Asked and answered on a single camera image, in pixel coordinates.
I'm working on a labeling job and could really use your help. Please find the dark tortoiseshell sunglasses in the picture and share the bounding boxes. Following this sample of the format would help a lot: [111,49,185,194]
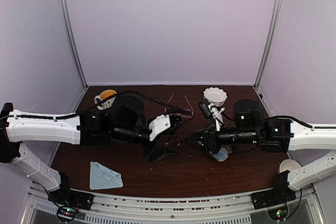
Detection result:
[162,118,195,147]

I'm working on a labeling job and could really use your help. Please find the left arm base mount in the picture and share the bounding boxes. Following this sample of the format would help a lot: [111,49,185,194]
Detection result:
[46,190,94,223]

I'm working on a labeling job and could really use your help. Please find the white paper cup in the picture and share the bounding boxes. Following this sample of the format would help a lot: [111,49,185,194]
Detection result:
[278,159,301,174]

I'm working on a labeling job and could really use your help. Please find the aluminium frame post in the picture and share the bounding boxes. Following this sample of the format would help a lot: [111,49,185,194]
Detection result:
[60,0,88,89]
[254,0,283,90]

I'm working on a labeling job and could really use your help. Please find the front aluminium rail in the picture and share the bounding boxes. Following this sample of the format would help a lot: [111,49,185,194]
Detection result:
[26,188,326,224]

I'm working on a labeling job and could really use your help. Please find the folded light blue cloth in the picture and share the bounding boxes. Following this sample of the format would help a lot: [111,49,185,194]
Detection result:
[89,162,124,190]

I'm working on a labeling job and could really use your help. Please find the white floral mug yellow inside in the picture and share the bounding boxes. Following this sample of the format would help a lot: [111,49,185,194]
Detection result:
[94,90,117,110]

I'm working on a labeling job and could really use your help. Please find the white fluted ceramic bowl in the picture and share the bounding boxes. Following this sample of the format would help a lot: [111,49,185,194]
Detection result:
[203,87,227,106]

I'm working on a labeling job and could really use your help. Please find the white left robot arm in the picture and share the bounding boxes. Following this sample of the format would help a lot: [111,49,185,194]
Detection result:
[1,95,182,205]

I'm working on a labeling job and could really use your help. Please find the brown plaid glasses case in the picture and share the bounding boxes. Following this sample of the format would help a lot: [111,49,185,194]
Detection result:
[210,147,232,162]

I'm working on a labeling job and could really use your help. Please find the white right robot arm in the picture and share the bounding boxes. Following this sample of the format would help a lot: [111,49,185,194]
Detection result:
[185,99,335,204]

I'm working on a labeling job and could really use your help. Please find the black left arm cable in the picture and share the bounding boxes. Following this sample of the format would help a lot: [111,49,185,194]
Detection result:
[0,91,187,122]

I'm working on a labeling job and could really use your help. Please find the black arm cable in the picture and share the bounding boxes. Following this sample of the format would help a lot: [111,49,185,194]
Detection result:
[267,115,316,130]
[0,91,187,122]

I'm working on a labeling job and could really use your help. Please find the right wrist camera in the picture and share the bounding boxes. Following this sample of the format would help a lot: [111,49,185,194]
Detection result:
[198,100,225,131]

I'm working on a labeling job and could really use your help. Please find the light blue cloth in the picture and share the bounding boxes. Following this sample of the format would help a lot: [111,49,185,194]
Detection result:
[213,147,229,162]
[89,162,124,190]

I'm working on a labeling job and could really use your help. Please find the left aluminium frame post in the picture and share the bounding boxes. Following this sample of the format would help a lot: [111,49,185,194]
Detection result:
[60,0,88,89]

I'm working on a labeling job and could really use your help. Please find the right aluminium frame post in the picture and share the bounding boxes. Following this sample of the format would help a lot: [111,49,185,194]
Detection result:
[254,0,283,90]

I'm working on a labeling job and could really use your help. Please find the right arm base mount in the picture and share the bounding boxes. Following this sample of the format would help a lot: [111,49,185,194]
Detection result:
[250,188,296,222]

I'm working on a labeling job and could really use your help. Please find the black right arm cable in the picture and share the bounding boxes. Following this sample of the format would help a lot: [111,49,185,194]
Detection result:
[267,115,316,130]

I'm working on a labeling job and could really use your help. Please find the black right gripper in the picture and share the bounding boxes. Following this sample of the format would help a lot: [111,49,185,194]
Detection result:
[185,122,259,154]

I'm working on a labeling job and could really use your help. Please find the pink frame sunglasses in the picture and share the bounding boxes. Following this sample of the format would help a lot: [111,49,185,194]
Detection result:
[164,95,194,119]

